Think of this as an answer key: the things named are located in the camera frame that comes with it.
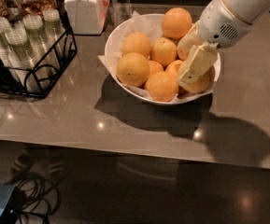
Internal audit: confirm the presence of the small hidden centre orange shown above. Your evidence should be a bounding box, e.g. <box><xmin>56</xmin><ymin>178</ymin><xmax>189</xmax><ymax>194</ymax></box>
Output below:
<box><xmin>149</xmin><ymin>60</ymin><xmax>163</xmax><ymax>75</ymax></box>

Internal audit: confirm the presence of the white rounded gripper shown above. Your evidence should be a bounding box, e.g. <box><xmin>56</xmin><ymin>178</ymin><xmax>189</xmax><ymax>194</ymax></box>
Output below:
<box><xmin>176</xmin><ymin>0</ymin><xmax>253</xmax><ymax>90</ymax></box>

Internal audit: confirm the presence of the clear plastic cup stack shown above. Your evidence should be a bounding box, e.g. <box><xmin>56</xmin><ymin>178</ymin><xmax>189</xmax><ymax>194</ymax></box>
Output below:
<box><xmin>43</xmin><ymin>8</ymin><xmax>64</xmax><ymax>58</ymax></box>
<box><xmin>6</xmin><ymin>28</ymin><xmax>48</xmax><ymax>92</ymax></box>
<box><xmin>0</xmin><ymin>17</ymin><xmax>20</xmax><ymax>82</ymax></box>
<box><xmin>22</xmin><ymin>14</ymin><xmax>59</xmax><ymax>69</ymax></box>

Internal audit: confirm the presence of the back right orange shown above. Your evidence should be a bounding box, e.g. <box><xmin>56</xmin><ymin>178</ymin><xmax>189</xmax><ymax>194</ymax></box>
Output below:
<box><xmin>176</xmin><ymin>31</ymin><xmax>204</xmax><ymax>62</ymax></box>

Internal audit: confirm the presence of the black cable bundle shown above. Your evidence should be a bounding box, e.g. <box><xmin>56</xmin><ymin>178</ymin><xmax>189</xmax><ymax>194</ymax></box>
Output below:
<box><xmin>3</xmin><ymin>171</ymin><xmax>63</xmax><ymax>224</ymax></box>

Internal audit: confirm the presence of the white ceramic canister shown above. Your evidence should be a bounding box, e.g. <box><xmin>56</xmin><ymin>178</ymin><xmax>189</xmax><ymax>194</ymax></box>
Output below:
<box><xmin>64</xmin><ymin>0</ymin><xmax>109</xmax><ymax>35</ymax></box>

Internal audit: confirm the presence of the top orange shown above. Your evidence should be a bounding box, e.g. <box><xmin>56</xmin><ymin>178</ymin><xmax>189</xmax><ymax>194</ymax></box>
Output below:
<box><xmin>162</xmin><ymin>7</ymin><xmax>192</xmax><ymax>39</ymax></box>

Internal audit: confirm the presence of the front right large orange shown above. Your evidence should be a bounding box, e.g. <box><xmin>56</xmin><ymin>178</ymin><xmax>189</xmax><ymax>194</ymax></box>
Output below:
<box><xmin>178</xmin><ymin>66</ymin><xmax>215</xmax><ymax>94</ymax></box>

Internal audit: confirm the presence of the black wire rack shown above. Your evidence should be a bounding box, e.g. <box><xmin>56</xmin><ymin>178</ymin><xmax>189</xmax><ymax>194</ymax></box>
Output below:
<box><xmin>0</xmin><ymin>0</ymin><xmax>77</xmax><ymax>98</ymax></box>

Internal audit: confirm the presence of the front centre orange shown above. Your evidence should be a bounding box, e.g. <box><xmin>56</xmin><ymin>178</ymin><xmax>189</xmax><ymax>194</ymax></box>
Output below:
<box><xmin>144</xmin><ymin>72</ymin><xmax>178</xmax><ymax>102</ymax></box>

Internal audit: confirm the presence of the white paper bowl liner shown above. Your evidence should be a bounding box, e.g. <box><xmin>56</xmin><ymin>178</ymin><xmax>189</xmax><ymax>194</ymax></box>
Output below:
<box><xmin>97</xmin><ymin>10</ymin><xmax>216</xmax><ymax>105</ymax></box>

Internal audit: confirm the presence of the front left orange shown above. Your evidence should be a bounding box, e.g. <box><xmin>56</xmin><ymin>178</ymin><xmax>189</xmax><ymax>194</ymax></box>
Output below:
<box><xmin>116</xmin><ymin>52</ymin><xmax>149</xmax><ymax>87</ymax></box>

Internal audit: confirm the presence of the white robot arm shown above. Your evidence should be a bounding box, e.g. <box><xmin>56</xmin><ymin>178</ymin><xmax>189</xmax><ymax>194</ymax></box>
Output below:
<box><xmin>178</xmin><ymin>0</ymin><xmax>270</xmax><ymax>88</ymax></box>

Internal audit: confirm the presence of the back left orange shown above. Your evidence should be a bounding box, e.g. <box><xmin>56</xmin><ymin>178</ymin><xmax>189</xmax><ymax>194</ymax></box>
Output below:
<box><xmin>121</xmin><ymin>32</ymin><xmax>151</xmax><ymax>58</ymax></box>

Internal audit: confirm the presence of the hidden right centre orange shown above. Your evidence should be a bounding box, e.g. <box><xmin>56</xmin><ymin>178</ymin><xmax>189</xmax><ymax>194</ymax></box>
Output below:
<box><xmin>165</xmin><ymin>60</ymin><xmax>185</xmax><ymax>95</ymax></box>

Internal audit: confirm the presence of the white ceramic bowl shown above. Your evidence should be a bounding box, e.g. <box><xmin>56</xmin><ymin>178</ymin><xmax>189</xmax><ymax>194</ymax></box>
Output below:
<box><xmin>104</xmin><ymin>13</ymin><xmax>221</xmax><ymax>106</ymax></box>

